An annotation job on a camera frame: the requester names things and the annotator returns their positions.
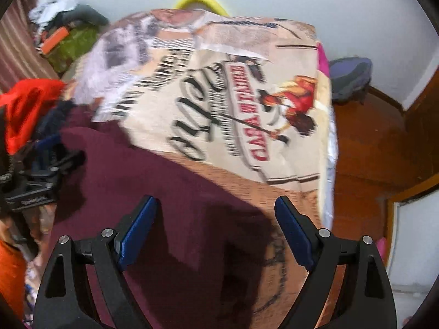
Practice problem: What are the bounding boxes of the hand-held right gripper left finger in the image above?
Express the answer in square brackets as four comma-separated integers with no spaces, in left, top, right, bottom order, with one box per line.
[32,195,159,329]

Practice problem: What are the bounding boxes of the orange garment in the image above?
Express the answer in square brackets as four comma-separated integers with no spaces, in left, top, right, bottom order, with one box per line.
[0,79,67,156]

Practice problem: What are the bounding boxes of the pink cloth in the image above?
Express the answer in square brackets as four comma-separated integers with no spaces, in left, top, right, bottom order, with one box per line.
[317,43,331,79]

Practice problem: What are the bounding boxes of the green cloth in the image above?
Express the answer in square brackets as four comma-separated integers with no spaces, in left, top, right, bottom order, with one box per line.
[46,22,100,74]

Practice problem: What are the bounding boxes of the grey backpack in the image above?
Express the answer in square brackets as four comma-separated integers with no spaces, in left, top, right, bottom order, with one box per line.
[327,56,374,105]

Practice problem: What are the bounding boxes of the orange plastic tool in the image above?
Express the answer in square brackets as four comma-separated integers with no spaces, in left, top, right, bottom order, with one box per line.
[40,27,69,55]

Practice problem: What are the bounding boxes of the striped red curtain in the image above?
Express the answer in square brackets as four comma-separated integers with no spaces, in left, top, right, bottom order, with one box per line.
[0,0,59,93]

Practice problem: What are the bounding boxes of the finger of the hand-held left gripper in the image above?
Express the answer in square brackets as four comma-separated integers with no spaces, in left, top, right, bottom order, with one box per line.
[48,150,86,182]

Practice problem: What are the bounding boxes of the white door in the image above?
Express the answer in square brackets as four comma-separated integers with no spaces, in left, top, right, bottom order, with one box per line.
[391,188,439,295]

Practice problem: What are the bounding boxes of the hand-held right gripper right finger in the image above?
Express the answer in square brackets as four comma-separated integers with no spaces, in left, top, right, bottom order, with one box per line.
[274,196,398,329]

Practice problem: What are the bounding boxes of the maroon garment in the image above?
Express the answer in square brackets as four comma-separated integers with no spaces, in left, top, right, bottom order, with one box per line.
[44,104,292,329]

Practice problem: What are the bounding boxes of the wooden door frame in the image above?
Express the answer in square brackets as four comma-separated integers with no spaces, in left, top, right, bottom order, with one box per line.
[368,86,439,282]

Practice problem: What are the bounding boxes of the navy garment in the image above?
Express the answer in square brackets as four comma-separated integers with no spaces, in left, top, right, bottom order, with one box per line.
[21,99,78,172]

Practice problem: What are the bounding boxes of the person's left forearm orange sleeve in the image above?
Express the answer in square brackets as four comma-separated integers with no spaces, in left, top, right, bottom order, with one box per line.
[0,238,28,321]

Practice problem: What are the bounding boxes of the grey patterned quilt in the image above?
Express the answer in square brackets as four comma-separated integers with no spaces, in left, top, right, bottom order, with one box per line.
[322,110,340,227]

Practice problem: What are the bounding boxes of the printed beige blanket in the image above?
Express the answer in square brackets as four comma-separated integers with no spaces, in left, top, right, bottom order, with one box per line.
[74,7,338,329]

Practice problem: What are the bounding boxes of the pink slipper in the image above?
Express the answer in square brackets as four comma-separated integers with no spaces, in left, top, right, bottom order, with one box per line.
[375,236,390,264]

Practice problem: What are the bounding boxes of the pile of grey white clothes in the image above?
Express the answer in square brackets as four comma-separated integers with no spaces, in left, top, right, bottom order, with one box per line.
[29,0,110,30]

